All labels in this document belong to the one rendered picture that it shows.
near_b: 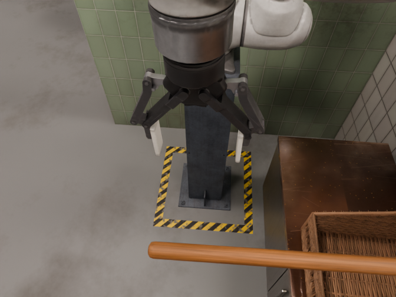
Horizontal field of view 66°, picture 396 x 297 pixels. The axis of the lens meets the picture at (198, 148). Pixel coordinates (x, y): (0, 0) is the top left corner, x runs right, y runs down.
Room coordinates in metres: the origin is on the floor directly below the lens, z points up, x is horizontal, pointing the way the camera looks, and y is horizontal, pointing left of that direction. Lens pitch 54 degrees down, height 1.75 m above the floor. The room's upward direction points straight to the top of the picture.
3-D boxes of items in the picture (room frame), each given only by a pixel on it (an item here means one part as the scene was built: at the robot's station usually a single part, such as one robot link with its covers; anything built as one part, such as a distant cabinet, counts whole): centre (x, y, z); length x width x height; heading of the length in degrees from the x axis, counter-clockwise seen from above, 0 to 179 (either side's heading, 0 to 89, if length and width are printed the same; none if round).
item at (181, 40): (0.31, 0.01, 1.55); 0.09 x 0.09 x 0.06
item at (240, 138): (0.30, -0.07, 1.35); 0.03 x 0.01 x 0.07; 173
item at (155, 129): (0.32, 0.07, 1.34); 0.03 x 0.01 x 0.07; 173
